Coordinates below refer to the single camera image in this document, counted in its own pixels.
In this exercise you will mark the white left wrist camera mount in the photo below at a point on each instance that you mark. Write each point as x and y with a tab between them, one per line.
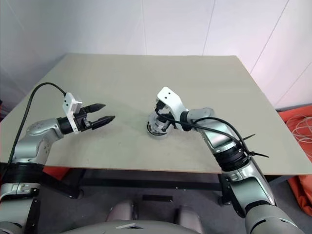
69	107

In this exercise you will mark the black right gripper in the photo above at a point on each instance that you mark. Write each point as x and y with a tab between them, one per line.
161	108

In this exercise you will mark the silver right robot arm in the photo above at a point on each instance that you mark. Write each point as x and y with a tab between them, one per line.
219	131

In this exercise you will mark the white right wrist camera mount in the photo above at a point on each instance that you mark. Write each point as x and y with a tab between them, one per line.
171	98

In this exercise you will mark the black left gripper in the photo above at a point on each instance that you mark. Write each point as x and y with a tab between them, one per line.
81	122

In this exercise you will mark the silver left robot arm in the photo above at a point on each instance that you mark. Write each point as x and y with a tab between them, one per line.
36	136

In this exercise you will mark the orange cloth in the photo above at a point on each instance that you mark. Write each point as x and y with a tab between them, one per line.
56	172

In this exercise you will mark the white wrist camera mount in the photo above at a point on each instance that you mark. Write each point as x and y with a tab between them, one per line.
171	98
69	107

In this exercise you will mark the grey robot torso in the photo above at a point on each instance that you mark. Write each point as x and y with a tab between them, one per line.
134	229

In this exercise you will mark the orange bean bag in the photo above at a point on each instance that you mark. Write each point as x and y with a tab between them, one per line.
301	156

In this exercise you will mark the black zip tie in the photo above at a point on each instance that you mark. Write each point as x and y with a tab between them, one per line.
258	154
248	137

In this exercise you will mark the black flat floor plate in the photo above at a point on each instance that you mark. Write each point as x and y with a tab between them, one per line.
157	198

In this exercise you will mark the black metal table frame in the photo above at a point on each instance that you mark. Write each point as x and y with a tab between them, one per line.
146	182

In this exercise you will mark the round silver finned motor lid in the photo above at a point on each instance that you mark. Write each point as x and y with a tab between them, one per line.
156	125

